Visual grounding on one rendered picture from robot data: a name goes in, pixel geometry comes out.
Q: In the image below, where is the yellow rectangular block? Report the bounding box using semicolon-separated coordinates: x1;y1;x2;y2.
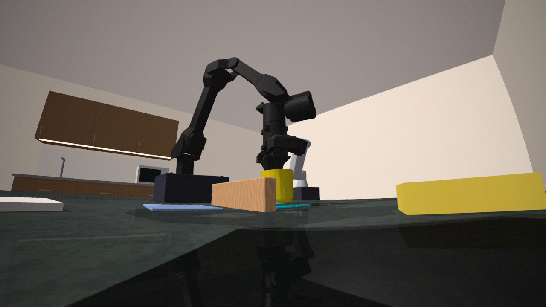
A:
396;172;546;215

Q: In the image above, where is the wooden block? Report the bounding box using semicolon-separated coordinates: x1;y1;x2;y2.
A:
211;177;276;212

